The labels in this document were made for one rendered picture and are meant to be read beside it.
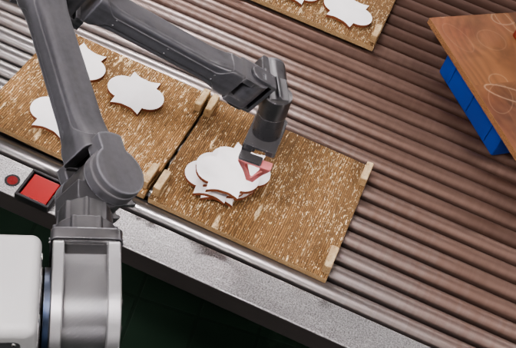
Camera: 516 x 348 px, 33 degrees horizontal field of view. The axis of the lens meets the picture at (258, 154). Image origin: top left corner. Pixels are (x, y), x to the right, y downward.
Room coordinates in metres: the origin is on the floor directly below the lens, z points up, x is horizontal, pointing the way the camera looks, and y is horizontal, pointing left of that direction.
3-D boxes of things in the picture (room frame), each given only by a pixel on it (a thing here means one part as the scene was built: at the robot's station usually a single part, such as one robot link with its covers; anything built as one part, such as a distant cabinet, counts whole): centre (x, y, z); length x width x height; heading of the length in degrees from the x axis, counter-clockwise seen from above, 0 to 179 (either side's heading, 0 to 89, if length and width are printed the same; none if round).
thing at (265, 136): (1.18, 0.00, 1.17); 0.10 x 0.07 x 0.07; 178
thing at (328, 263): (1.09, -0.21, 0.95); 0.06 x 0.02 x 0.03; 172
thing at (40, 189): (1.04, 0.40, 0.92); 0.06 x 0.06 x 0.01; 83
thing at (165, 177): (1.14, 0.18, 0.95); 0.06 x 0.02 x 0.03; 172
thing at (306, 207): (1.25, -0.04, 0.93); 0.41 x 0.35 x 0.02; 82
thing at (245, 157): (1.15, 0.00, 1.10); 0.07 x 0.07 x 0.09; 88
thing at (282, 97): (1.19, 0.00, 1.23); 0.07 x 0.06 x 0.07; 18
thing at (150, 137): (1.31, 0.38, 0.93); 0.41 x 0.35 x 0.02; 81
